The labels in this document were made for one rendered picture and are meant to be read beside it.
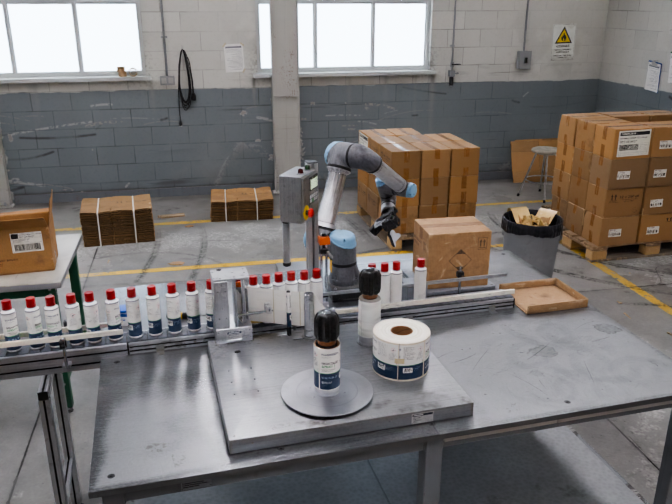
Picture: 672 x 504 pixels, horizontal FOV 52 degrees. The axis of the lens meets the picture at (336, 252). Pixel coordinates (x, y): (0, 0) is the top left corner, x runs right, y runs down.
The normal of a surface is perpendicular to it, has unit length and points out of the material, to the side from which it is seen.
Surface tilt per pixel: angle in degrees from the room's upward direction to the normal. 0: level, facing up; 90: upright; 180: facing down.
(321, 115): 90
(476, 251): 90
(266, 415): 0
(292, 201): 90
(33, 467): 0
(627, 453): 0
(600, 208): 90
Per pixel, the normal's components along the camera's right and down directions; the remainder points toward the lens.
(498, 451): 0.00, -0.94
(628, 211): 0.25, 0.36
